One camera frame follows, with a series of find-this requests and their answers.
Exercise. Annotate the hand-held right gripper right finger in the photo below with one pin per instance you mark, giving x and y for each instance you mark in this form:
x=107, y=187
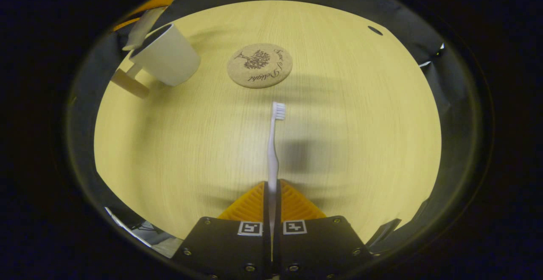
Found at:
x=318, y=246

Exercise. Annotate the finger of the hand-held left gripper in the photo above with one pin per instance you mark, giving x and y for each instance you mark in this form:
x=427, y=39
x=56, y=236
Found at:
x=157, y=2

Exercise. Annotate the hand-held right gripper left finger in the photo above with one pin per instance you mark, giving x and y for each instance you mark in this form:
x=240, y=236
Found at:
x=229, y=250

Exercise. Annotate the white toothpaste tube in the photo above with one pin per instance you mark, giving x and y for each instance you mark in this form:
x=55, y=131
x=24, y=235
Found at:
x=146, y=25

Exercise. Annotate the white toothbrush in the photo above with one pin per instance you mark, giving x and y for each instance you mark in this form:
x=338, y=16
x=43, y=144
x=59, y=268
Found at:
x=272, y=144

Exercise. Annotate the round cork coaster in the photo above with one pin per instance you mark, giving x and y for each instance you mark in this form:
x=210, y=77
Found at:
x=259, y=65

